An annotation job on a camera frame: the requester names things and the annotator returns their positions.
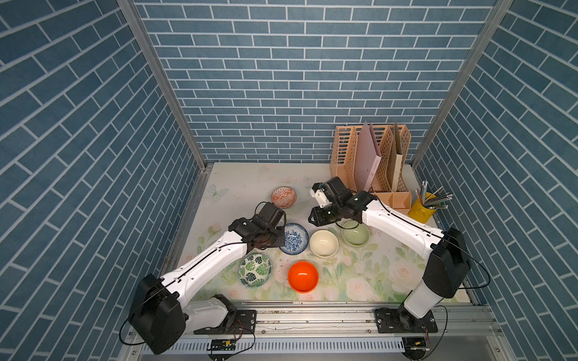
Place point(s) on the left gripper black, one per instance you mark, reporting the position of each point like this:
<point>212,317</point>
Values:
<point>281,238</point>

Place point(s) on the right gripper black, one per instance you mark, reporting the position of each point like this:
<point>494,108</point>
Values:
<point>316,217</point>

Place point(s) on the cream bowl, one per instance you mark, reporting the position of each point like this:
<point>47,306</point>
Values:
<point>324,244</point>

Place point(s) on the blue floral patterned bowl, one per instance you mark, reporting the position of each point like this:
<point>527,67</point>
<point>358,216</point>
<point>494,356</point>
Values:
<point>296,239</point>

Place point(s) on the red patterned bowl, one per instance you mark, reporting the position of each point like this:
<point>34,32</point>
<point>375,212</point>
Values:
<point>284,197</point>

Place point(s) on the green leaf patterned bowl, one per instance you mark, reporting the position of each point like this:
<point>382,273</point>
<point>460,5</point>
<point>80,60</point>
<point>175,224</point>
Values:
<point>255,270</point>

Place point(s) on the light green bowl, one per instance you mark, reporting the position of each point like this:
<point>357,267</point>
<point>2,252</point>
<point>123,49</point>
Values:
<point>355,234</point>

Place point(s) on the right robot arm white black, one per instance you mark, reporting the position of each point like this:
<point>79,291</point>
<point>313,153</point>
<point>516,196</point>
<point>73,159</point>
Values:
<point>447,260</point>

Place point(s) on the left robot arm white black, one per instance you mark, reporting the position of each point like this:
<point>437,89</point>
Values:
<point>160,312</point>

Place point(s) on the peach plastic file organizer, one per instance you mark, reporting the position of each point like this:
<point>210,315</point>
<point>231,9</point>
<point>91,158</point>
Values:
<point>343,161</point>

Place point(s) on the orange bowl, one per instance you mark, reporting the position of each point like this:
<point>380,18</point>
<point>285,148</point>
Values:
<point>303,277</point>

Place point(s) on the pink folder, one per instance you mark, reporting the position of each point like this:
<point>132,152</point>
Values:
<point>367,158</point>

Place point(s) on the beige folder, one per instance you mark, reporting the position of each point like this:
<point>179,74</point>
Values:
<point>395,159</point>

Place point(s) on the yellow pen cup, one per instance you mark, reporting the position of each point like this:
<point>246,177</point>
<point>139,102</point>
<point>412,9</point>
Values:
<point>420,213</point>

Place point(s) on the pens bundle in cup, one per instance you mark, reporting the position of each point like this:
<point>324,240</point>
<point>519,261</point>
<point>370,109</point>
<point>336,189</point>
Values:
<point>436,200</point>

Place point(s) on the green circuit board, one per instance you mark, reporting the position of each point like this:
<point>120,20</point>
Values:
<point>222,346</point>

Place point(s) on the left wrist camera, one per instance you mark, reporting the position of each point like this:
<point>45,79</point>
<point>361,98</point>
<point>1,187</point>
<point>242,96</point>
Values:
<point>270,213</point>

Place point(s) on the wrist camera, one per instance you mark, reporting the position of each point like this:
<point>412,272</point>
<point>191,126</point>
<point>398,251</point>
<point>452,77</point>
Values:
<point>270,213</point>
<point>334,191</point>

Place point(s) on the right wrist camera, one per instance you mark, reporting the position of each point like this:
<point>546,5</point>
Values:
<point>334,191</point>

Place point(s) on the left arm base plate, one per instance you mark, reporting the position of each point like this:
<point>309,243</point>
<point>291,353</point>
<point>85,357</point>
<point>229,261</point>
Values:
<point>244,321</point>

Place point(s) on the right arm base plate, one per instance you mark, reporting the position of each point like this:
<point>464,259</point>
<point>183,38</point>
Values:
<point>400,321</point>

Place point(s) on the aluminium mounting rail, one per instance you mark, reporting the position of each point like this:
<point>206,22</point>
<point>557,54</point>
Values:
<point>350,319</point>

